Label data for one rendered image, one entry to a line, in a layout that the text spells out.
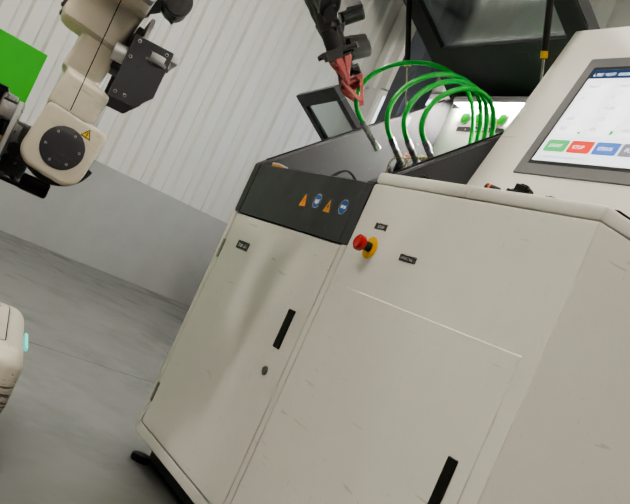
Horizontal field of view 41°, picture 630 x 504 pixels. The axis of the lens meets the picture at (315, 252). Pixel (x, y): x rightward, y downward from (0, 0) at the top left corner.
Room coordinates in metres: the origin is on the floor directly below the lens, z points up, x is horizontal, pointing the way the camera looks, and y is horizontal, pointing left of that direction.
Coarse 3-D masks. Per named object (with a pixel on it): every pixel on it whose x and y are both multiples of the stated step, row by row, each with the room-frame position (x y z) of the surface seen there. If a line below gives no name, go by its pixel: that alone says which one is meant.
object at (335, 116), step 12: (300, 96) 6.17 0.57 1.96; (312, 96) 5.96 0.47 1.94; (324, 96) 5.75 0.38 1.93; (336, 96) 5.56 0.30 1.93; (312, 108) 6.16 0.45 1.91; (324, 108) 5.95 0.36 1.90; (336, 108) 5.75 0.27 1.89; (348, 108) 5.56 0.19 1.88; (312, 120) 6.27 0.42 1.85; (324, 120) 6.10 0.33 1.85; (336, 120) 5.89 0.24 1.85; (348, 120) 5.64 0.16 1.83; (324, 132) 6.26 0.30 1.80; (336, 132) 6.04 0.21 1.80
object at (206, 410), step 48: (240, 240) 2.45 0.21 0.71; (288, 240) 2.21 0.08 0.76; (240, 288) 2.33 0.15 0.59; (288, 288) 2.11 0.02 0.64; (192, 336) 2.47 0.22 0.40; (240, 336) 2.23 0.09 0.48; (288, 336) 2.02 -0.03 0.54; (192, 384) 2.35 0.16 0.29; (240, 384) 2.13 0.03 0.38; (192, 432) 2.25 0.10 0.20; (240, 432) 2.04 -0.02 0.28; (192, 480) 2.15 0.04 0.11
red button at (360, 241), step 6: (360, 234) 1.86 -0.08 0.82; (354, 240) 1.86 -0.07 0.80; (360, 240) 1.84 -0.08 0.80; (366, 240) 1.85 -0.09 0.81; (372, 240) 1.87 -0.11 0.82; (354, 246) 1.85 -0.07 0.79; (360, 246) 1.84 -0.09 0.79; (366, 246) 1.85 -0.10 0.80; (372, 246) 1.86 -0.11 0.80; (366, 252) 1.87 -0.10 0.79; (372, 252) 1.85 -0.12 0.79; (366, 258) 1.87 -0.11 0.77
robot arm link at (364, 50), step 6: (342, 30) 2.45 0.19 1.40; (348, 36) 2.47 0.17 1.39; (354, 36) 2.48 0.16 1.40; (360, 36) 2.49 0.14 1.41; (366, 36) 2.49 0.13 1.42; (354, 42) 2.48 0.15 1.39; (360, 42) 2.48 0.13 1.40; (366, 42) 2.49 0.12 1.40; (354, 48) 2.47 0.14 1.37; (360, 48) 2.48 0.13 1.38; (366, 48) 2.49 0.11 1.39; (354, 54) 2.48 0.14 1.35; (360, 54) 2.49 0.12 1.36; (366, 54) 2.50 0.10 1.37
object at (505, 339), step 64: (576, 64) 2.04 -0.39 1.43; (512, 128) 2.07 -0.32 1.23; (384, 192) 1.91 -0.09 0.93; (576, 192) 1.76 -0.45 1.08; (384, 256) 1.81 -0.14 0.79; (448, 256) 1.63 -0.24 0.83; (512, 256) 1.49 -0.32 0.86; (576, 256) 1.36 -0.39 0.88; (320, 320) 1.93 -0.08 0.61; (384, 320) 1.73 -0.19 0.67; (448, 320) 1.56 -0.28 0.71; (512, 320) 1.43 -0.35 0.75; (576, 320) 1.36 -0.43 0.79; (320, 384) 1.83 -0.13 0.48; (384, 384) 1.65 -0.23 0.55; (448, 384) 1.50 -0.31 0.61; (512, 384) 1.38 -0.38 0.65; (576, 384) 1.39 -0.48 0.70; (256, 448) 1.95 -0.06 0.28; (320, 448) 1.74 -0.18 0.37; (384, 448) 1.58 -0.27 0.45; (448, 448) 1.44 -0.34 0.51; (512, 448) 1.36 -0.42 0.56; (576, 448) 1.42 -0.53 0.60
